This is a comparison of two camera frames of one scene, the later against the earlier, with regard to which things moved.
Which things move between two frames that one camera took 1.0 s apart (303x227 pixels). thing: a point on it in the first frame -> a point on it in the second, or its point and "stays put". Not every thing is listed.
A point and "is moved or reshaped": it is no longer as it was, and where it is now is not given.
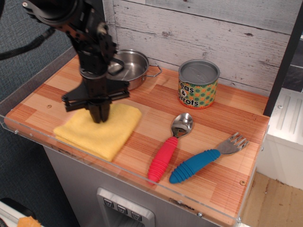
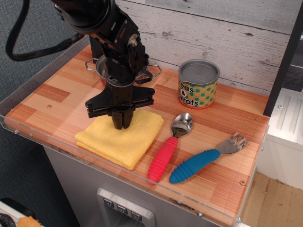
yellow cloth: x=104 y=140 is moved or reshaped
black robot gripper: x=96 y=89 -> x=120 y=98
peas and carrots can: x=197 y=81 stays put
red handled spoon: x=182 y=123 stays put
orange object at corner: x=28 y=222 stays put
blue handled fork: x=230 y=146 stays put
